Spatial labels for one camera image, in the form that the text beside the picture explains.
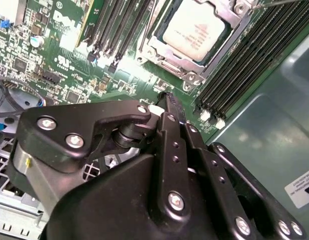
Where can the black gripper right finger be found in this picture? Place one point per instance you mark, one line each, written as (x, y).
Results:
(219, 175)

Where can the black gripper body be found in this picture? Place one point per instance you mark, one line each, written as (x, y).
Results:
(107, 212)

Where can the silver topped CPU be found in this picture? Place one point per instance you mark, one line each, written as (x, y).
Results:
(194, 32)

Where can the metal socket cover frame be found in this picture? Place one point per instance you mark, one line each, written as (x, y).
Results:
(225, 13)

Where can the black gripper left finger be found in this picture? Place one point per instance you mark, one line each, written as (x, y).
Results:
(69, 125)

